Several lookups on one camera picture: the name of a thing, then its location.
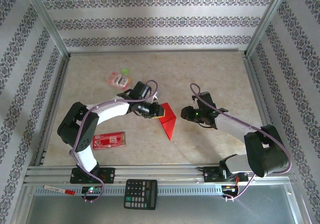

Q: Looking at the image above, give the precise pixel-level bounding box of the black calculator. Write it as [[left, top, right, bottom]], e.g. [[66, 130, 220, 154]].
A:
[[123, 178, 159, 211]]

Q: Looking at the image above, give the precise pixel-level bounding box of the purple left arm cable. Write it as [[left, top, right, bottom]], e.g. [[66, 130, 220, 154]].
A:
[[68, 80, 160, 203]]

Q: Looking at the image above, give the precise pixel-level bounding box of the circuit board with green light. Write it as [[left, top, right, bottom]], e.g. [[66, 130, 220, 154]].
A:
[[81, 185, 102, 194]]

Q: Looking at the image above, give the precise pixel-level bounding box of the aluminium frame wall rail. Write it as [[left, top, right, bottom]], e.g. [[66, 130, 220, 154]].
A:
[[68, 49, 247, 57]]

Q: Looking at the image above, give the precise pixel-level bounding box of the red square paper sheet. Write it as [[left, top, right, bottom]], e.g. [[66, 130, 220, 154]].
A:
[[158, 102, 177, 141]]

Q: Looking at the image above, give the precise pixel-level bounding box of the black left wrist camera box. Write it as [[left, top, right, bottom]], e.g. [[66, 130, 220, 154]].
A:
[[129, 81, 151, 101]]

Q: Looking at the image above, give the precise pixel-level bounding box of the grey slotted cable duct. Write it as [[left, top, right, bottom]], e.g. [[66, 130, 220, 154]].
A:
[[32, 185, 225, 196]]

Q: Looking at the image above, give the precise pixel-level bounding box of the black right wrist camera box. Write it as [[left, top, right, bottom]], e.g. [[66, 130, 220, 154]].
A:
[[196, 91, 216, 109]]

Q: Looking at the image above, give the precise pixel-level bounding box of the aluminium frame side rail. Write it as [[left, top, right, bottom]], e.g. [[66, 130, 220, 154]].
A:
[[33, 56, 71, 167], [243, 56, 286, 164]]

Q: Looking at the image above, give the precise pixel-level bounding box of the aluminium frame corner post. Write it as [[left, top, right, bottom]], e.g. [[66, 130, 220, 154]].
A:
[[243, 0, 293, 58], [21, 0, 72, 59]]

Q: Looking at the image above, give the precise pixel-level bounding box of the pink blister pack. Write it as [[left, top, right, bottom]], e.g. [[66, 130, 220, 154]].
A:
[[105, 71, 133, 91]]

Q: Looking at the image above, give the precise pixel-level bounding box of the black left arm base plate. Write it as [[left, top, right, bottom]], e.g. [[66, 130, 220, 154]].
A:
[[69, 167, 116, 184]]

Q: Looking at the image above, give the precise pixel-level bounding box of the white red marker pen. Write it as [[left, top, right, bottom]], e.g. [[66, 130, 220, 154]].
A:
[[42, 184, 76, 196]]

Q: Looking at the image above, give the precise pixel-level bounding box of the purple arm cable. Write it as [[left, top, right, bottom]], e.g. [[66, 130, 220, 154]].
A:
[[68, 80, 160, 203], [189, 83, 293, 202]]

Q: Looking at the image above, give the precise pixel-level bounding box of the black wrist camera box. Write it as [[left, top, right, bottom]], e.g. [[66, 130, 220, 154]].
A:
[[129, 81, 151, 101], [196, 91, 216, 109]]

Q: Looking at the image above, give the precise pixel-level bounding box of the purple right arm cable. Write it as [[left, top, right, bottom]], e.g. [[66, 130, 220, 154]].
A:
[[189, 83, 293, 202]]

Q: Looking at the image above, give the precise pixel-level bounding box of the red flat package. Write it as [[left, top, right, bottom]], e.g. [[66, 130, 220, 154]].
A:
[[92, 131, 127, 150]]

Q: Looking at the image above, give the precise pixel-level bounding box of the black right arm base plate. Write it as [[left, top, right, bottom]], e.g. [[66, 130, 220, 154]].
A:
[[202, 166, 250, 184]]

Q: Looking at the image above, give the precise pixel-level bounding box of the aluminium frame cross rail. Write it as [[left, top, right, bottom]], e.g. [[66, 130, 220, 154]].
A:
[[23, 162, 297, 184]]

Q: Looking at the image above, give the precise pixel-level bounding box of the circuit board with orange wires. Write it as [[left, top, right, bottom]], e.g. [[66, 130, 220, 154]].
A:
[[221, 183, 240, 193]]

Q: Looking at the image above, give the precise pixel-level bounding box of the grey metal shelf sheet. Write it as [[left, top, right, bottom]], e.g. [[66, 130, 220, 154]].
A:
[[24, 183, 301, 224]]

